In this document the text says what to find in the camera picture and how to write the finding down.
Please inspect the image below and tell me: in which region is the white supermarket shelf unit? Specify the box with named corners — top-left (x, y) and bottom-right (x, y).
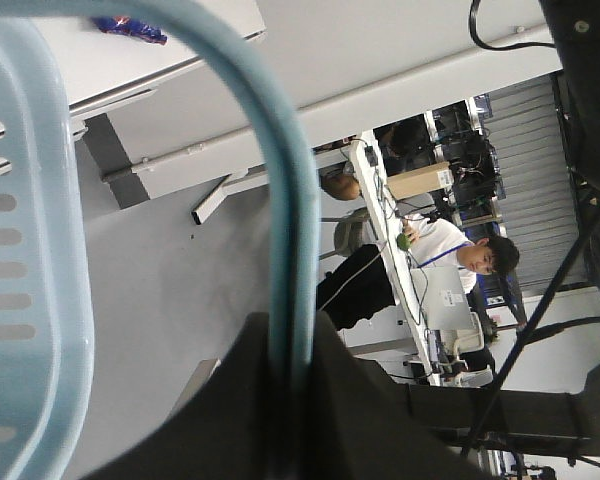
top-left (36, 1), bottom-right (560, 209)

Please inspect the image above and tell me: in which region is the seated person white shirt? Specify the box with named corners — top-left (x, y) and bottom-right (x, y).
top-left (315, 213), bottom-right (521, 331)

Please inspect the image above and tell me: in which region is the cardboard box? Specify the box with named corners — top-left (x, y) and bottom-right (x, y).
top-left (387, 162), bottom-right (454, 200)

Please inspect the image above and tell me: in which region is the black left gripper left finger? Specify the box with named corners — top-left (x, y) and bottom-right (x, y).
top-left (85, 312), bottom-right (276, 480)

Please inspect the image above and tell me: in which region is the silver laptop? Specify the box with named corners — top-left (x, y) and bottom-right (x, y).
top-left (411, 266), bottom-right (473, 331)

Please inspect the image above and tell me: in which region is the light blue plastic basket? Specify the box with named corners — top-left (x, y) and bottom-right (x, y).
top-left (0, 1), bottom-right (320, 479)

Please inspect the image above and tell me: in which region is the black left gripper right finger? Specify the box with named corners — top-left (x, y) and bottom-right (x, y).
top-left (301, 312), bottom-right (490, 479)

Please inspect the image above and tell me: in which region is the white desk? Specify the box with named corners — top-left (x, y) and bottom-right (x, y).
top-left (348, 130), bottom-right (442, 386)

